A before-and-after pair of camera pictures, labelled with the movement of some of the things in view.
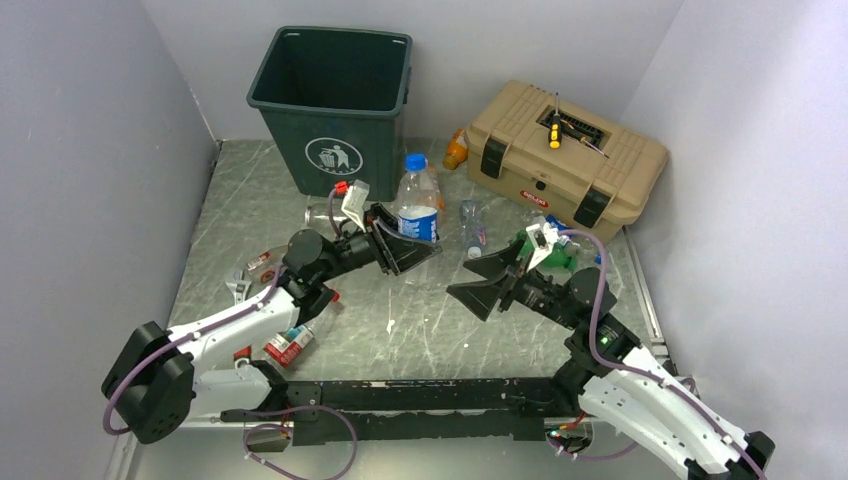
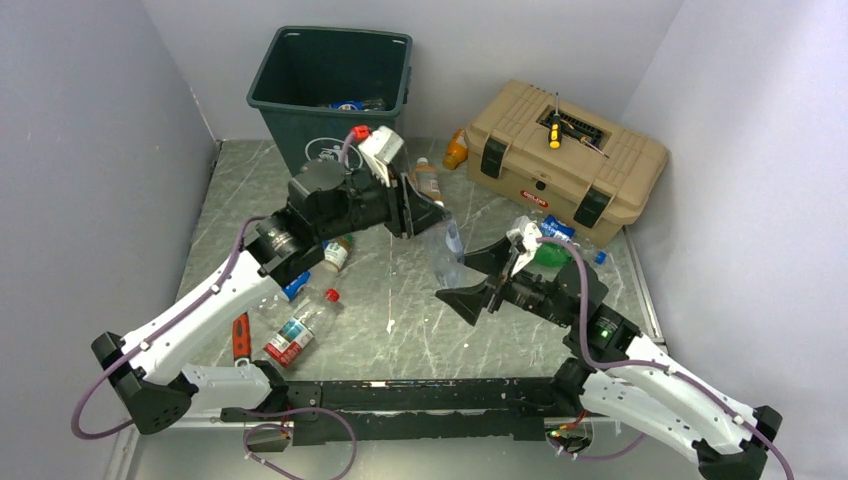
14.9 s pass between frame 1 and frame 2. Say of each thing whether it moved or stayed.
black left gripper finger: moved
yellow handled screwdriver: stayed
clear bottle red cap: stayed
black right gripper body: stayed
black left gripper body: moved
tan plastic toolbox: stayed
